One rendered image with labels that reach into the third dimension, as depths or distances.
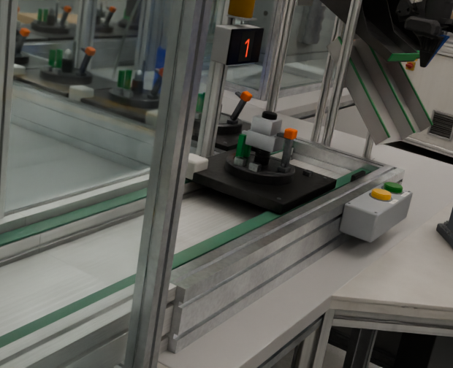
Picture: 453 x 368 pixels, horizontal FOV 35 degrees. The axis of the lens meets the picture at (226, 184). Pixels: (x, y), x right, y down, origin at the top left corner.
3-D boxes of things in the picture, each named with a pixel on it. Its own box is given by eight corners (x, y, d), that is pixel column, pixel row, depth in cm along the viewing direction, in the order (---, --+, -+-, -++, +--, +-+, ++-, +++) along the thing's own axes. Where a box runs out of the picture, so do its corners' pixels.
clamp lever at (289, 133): (291, 166, 143) (298, 129, 141) (286, 169, 141) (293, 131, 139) (275, 161, 145) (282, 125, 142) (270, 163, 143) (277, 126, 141)
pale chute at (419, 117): (420, 132, 198) (433, 124, 195) (396, 136, 188) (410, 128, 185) (374, 44, 203) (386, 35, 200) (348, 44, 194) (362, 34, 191)
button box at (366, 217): (406, 217, 156) (413, 190, 154) (370, 243, 139) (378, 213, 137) (376, 207, 159) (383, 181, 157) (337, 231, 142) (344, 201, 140)
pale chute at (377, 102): (402, 140, 185) (416, 132, 182) (375, 145, 176) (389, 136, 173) (353, 46, 191) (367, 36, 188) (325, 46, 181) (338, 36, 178)
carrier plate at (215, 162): (335, 188, 151) (337, 178, 150) (280, 215, 131) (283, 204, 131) (238, 155, 162) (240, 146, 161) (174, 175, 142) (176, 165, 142)
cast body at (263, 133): (283, 150, 145) (289, 115, 142) (272, 152, 141) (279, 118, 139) (247, 138, 148) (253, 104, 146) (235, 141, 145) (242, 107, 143)
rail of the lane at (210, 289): (395, 209, 173) (406, 166, 169) (174, 353, 99) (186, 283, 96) (373, 201, 175) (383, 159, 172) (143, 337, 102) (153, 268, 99)
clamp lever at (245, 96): (237, 121, 173) (253, 95, 169) (233, 122, 171) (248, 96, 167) (227, 112, 174) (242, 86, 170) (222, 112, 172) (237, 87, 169)
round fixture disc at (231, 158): (305, 177, 149) (307, 167, 148) (272, 190, 137) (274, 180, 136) (247, 157, 155) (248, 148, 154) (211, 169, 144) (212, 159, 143)
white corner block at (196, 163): (206, 178, 144) (210, 158, 143) (193, 182, 140) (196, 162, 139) (187, 171, 146) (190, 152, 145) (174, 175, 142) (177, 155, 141)
